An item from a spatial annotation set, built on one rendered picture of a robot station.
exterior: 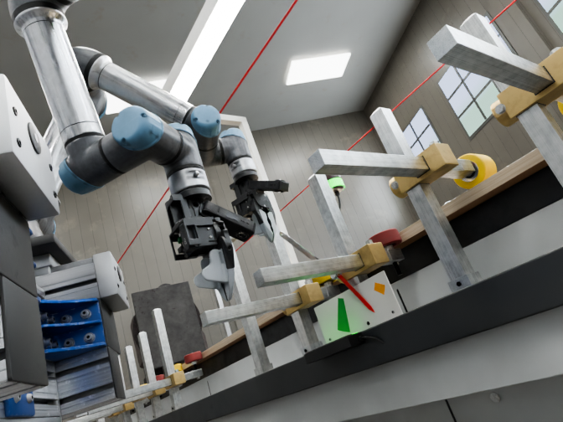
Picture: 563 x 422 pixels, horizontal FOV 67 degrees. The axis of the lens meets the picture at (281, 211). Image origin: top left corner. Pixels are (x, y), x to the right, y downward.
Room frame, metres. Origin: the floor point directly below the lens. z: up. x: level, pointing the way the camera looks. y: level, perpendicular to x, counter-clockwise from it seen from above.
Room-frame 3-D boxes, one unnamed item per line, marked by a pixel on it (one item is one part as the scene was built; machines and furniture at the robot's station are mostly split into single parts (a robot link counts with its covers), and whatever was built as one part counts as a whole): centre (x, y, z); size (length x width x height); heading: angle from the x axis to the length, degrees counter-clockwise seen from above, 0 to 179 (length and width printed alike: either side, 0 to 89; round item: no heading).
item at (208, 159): (1.06, 0.15, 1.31); 0.11 x 0.11 x 0.08; 21
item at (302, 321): (1.22, 0.05, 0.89); 0.03 x 0.03 x 0.48; 42
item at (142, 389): (1.88, 0.76, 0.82); 0.43 x 0.03 x 0.04; 132
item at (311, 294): (1.21, 0.04, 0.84); 0.13 x 0.06 x 0.05; 42
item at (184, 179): (0.74, 0.15, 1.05); 0.08 x 0.08 x 0.05
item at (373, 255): (1.02, -0.13, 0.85); 0.13 x 0.06 x 0.05; 42
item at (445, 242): (0.85, -0.28, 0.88); 0.03 x 0.03 x 0.48; 42
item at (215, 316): (1.13, 0.09, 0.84); 0.43 x 0.03 x 0.04; 132
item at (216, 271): (0.73, 0.14, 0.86); 0.06 x 0.03 x 0.09; 132
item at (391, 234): (1.08, -0.22, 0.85); 0.08 x 0.08 x 0.11
